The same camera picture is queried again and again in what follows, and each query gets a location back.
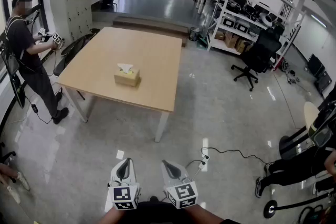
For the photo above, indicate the person's right forearm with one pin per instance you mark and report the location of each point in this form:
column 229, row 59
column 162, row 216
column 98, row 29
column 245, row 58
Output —
column 202, row 216

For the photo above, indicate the white table leg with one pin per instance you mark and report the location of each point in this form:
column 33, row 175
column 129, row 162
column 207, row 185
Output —
column 161, row 126
column 77, row 106

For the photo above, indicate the black round chair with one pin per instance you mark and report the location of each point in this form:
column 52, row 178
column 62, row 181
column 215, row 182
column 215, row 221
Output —
column 78, row 43

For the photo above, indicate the white shelving rack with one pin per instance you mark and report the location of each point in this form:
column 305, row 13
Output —
column 236, row 14

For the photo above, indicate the mesh trash bin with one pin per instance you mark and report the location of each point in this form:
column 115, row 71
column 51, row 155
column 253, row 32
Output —
column 194, row 34

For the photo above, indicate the person's left forearm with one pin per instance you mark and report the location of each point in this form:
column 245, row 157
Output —
column 110, row 218

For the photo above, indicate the black office chair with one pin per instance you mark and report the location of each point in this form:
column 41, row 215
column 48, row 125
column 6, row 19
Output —
column 262, row 52

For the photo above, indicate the round beige side table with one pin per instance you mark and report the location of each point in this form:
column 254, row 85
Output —
column 311, row 118

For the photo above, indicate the brown wooden steps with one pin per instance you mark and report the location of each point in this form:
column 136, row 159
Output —
column 149, row 25

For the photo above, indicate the black stanchion base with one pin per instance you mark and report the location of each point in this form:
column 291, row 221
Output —
column 270, row 209

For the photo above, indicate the white case black panel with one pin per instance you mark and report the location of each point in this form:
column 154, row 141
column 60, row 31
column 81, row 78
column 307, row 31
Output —
column 242, row 27
column 228, row 22

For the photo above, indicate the person's black clothing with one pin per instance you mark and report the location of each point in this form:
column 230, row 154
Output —
column 157, row 213

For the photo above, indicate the black chair beside table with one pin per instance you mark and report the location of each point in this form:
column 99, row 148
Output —
column 65, row 63

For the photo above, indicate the wooden tissue box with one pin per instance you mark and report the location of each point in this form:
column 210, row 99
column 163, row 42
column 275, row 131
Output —
column 126, row 80

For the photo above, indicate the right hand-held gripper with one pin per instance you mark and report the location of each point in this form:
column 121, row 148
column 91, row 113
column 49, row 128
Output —
column 182, row 192

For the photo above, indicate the black equipment case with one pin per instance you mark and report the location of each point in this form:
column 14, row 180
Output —
column 323, row 81
column 316, row 65

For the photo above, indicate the cardboard box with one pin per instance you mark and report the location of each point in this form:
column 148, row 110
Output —
column 231, row 40
column 242, row 46

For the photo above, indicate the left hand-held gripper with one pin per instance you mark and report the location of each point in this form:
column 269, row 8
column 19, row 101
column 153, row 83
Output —
column 123, row 195

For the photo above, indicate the white round device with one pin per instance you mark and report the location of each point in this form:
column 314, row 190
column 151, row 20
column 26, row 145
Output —
column 266, row 19

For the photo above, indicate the white tissue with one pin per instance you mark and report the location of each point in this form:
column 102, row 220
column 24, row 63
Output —
column 126, row 67

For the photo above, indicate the white power strip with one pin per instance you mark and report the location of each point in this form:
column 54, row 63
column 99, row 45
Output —
column 204, row 163

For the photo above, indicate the green dustpan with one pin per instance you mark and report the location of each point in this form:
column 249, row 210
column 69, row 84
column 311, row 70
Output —
column 202, row 42

